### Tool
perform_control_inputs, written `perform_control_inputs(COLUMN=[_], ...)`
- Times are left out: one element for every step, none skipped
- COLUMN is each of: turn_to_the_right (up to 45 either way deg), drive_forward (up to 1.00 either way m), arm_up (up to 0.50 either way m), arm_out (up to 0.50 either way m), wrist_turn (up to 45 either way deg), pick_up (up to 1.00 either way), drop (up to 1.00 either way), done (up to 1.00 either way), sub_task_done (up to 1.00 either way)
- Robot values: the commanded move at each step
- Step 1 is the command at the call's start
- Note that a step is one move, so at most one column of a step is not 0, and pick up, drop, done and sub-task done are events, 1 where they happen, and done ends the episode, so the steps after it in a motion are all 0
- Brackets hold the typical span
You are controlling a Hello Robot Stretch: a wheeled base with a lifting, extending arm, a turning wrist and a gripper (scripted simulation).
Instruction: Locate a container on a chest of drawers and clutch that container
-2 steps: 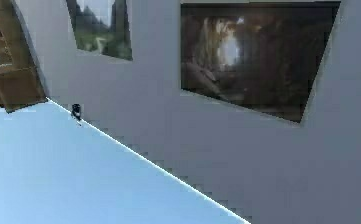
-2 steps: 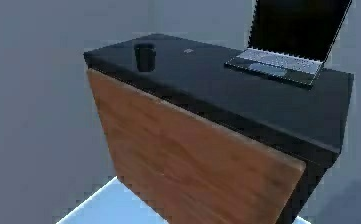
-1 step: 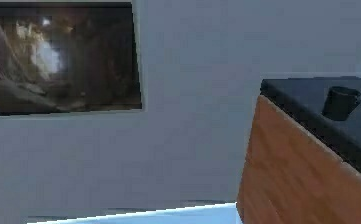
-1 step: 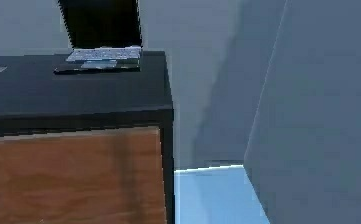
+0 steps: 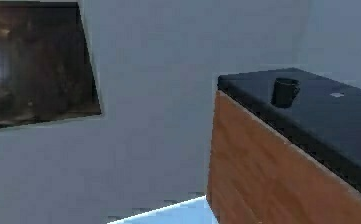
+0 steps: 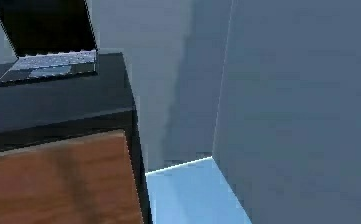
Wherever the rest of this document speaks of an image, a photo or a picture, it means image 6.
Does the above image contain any grey laptop with black screen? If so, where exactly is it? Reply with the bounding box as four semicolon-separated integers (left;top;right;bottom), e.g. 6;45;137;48
0;0;99;88

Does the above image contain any black and brown chest of drawers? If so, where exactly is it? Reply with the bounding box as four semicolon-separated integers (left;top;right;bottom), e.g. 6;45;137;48
0;51;153;224

